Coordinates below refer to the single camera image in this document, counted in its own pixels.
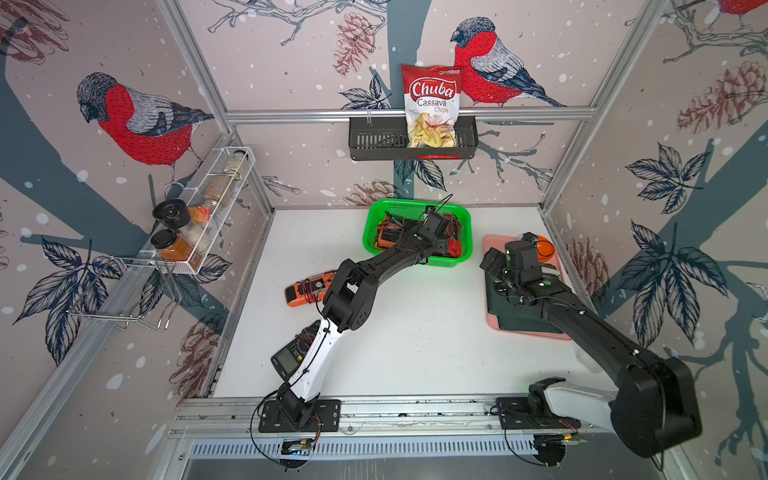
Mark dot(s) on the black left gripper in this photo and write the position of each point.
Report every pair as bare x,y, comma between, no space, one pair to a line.
442,246

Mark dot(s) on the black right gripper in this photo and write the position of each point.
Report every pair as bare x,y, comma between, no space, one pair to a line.
499,259

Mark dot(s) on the red multimeter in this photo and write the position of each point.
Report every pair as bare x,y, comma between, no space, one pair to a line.
454,248

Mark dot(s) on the green plastic basket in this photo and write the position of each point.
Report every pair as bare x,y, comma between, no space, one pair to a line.
415,210

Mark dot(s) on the large orange multimeter face down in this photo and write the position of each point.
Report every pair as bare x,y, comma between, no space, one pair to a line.
310,290

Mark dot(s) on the green multimeter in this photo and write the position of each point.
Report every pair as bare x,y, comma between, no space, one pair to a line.
287,360

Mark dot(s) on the orange multimeter with leads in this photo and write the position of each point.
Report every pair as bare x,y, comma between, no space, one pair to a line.
388,232

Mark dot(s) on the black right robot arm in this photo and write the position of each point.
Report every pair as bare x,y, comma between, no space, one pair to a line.
654,405

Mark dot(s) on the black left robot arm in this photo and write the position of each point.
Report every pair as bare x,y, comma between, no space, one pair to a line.
348,303

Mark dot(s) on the orange bowl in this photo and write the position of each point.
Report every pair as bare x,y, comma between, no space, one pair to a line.
545,249

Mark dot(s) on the pink tray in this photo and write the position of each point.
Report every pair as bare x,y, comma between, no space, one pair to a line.
554,267

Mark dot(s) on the Chuba cassava chips bag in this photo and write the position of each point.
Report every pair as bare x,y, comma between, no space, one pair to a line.
431,105

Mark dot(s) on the black lid spice jar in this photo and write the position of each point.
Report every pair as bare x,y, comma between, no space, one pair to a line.
174,214

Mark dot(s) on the orange spice jar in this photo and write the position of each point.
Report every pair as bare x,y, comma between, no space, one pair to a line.
170,246

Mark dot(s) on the black wall basket shelf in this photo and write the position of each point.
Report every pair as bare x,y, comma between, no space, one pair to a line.
389,138

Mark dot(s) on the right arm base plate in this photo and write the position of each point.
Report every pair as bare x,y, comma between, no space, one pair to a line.
523,412

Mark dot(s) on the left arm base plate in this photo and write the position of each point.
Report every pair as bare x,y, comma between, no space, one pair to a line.
279,417

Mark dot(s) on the white wire spice rack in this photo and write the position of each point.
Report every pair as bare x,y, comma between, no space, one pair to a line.
210,202

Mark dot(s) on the wire hook rack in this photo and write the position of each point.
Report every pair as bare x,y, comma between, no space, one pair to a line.
146,295

